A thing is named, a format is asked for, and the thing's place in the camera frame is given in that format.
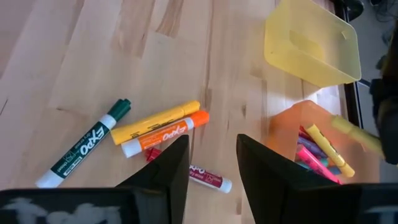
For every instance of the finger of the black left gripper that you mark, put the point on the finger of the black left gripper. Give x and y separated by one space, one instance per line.
388 124

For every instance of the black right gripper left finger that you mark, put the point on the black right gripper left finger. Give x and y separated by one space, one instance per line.
164 180

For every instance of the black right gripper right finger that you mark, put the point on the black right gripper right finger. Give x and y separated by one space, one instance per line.
273 186

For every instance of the yellow highlighter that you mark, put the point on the yellow highlighter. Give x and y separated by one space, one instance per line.
357 135
329 149

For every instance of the maroon Expo marker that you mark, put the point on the maroon Expo marker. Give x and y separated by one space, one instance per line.
208 179

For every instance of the orange Expo marker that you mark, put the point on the orange Expo marker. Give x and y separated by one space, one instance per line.
164 133

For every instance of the pink highlighter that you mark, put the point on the pink highlighter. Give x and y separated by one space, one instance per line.
314 163

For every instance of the purple highlighter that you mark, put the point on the purple highlighter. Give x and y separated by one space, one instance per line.
311 147

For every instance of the teal highlighter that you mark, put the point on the teal highlighter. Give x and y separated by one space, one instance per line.
325 161

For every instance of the orange-yellow highlighter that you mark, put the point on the orange-yellow highlighter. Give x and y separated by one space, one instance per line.
155 121

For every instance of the red highlighter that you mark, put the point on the red highlighter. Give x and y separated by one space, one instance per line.
304 132

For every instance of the dark green Expo marker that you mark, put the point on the dark green Expo marker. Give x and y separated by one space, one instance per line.
84 146

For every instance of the orange translucent plastic bin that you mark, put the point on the orange translucent plastic bin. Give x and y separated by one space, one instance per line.
286 124

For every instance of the yellow translucent plastic bin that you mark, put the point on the yellow translucent plastic bin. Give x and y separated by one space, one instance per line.
311 43

